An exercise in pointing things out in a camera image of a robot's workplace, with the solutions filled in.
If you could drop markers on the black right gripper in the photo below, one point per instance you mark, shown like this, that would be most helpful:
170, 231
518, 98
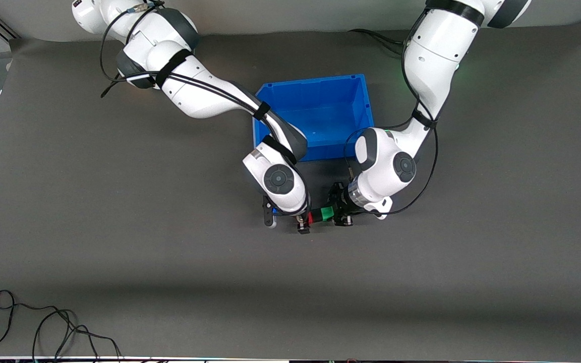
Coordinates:
302, 222

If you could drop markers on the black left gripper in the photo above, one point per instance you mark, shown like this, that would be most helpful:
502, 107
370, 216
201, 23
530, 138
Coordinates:
341, 204

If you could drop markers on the small green cube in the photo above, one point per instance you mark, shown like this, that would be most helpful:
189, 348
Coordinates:
327, 214

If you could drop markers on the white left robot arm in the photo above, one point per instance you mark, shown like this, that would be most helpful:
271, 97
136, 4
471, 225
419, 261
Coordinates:
437, 55

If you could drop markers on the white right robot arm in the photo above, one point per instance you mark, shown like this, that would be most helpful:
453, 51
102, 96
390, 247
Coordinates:
194, 96

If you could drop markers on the dark grey table mat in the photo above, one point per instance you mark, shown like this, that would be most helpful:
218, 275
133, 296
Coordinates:
220, 277

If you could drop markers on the blue plastic bin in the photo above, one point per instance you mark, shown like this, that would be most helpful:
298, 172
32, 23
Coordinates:
331, 106

